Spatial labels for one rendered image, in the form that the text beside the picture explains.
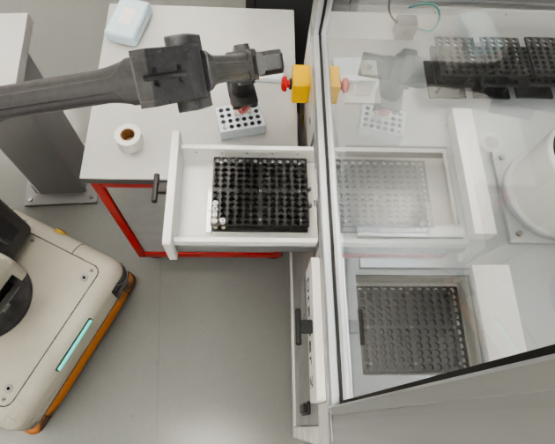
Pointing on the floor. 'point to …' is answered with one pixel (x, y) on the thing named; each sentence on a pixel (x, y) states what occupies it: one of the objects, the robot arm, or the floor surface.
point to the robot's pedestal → (33, 166)
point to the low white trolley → (236, 34)
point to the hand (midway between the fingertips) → (242, 109)
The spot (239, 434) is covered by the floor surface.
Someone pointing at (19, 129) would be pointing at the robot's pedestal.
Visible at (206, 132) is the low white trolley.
